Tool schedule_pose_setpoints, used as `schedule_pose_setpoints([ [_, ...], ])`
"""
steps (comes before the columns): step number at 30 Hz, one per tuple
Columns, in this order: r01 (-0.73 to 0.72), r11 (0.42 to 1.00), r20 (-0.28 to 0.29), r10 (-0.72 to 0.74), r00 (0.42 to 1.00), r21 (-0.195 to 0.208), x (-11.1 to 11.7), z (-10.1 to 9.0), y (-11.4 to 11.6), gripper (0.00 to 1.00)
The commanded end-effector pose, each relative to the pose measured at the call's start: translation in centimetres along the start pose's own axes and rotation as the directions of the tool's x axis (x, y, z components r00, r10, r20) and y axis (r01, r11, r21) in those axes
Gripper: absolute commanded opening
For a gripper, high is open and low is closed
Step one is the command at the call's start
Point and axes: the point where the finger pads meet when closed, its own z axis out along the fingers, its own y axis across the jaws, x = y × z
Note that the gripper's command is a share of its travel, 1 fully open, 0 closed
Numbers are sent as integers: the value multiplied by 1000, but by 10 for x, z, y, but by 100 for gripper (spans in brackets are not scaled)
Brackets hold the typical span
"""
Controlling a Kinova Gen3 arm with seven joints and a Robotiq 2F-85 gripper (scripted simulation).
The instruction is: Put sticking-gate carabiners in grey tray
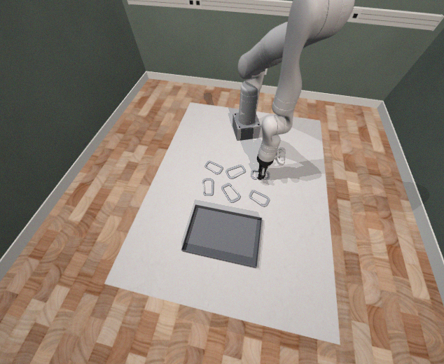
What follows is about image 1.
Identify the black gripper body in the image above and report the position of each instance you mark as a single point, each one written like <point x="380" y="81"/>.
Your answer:
<point x="263" y="164"/>

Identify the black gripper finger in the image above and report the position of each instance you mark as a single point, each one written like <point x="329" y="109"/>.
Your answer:
<point x="261" y="174"/>

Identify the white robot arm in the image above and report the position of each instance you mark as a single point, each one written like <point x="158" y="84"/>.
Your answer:
<point x="308" y="20"/>

